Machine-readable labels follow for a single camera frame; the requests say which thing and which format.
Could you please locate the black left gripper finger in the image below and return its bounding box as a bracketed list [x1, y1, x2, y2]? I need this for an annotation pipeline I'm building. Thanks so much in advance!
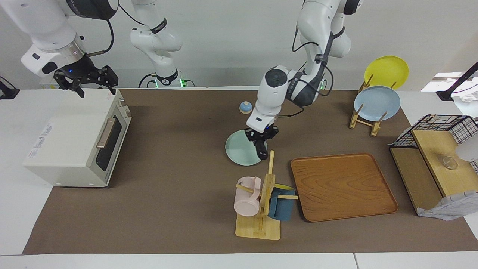
[255, 140, 269, 161]

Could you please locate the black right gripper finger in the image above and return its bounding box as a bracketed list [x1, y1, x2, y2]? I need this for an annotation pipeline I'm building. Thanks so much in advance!
[53, 72, 85, 99]
[91, 66, 120, 95]

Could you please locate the pale green plate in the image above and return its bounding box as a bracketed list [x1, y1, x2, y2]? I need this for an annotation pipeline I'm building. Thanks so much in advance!
[225, 130, 268, 166]

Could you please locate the white toaster oven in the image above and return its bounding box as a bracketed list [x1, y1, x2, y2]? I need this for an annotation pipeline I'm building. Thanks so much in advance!
[23, 89, 132, 188]

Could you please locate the pink mug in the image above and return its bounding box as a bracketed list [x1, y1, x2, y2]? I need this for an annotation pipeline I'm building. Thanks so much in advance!
[234, 176, 262, 217]

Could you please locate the dark blue mug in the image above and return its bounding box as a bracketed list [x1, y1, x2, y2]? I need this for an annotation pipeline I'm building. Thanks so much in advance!
[268, 184, 296, 222]

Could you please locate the wooden mug tree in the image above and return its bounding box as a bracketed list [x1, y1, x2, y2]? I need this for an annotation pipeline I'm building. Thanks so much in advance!
[235, 150, 299, 241]

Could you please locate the brown table mat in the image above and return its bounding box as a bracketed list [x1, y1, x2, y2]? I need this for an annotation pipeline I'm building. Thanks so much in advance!
[22, 89, 478, 255]

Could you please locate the brown wooden tray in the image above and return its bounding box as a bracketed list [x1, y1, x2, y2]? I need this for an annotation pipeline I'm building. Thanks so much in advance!
[291, 153, 399, 223]

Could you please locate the wooden plate rack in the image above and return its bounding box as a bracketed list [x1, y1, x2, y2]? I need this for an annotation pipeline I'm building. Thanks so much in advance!
[349, 74, 397, 137]

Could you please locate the light blue plate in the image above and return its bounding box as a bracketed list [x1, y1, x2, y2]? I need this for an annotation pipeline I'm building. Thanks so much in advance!
[354, 86, 401, 121]

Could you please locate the yellow plate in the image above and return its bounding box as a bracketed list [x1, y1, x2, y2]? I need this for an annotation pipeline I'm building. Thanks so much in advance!
[364, 56, 410, 90]

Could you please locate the wooden two-level shelf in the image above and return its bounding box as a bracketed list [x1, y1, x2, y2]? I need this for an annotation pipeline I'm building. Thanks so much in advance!
[389, 129, 478, 217]

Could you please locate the clear glass cup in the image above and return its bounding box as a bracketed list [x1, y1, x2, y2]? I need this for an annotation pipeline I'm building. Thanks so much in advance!
[442, 155, 459, 171]

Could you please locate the black base cable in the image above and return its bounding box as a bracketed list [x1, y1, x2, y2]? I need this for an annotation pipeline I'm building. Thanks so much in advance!
[138, 73, 157, 89]

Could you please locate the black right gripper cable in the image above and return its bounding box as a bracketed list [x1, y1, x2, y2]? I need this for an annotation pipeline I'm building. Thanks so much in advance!
[87, 3, 150, 58]

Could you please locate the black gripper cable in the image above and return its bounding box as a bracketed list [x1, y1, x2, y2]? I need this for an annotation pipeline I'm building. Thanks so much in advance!
[87, 3, 150, 58]
[278, 24, 333, 118]

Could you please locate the black clamp mount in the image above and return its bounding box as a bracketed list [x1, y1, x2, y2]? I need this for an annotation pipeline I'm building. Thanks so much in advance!
[0, 77, 20, 100]

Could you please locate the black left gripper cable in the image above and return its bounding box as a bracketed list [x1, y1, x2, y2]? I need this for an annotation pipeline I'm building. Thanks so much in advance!
[278, 24, 333, 118]

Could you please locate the black camera stand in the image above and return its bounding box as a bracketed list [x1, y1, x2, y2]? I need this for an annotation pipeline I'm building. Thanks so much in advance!
[436, 62, 478, 102]

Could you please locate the black wire basket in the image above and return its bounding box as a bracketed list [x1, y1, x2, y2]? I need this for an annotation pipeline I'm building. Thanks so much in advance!
[394, 114, 478, 174]

